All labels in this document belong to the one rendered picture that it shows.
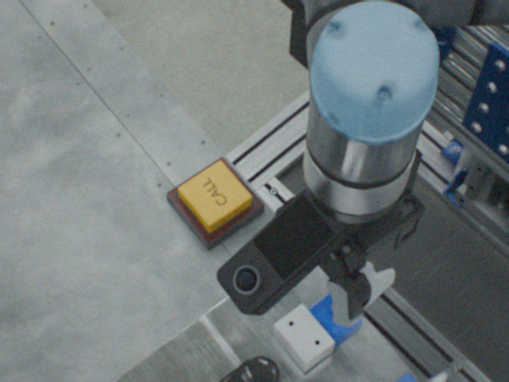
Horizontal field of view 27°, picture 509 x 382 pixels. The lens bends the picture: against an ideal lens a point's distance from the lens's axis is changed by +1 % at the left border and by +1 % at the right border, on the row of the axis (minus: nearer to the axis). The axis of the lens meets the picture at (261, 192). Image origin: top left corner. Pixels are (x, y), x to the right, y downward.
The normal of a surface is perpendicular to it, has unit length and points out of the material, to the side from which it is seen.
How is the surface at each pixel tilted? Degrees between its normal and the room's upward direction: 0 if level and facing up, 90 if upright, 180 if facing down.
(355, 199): 90
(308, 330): 0
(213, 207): 0
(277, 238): 29
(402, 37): 0
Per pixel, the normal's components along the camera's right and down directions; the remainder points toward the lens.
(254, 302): -0.36, -0.14
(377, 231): 0.02, -0.47
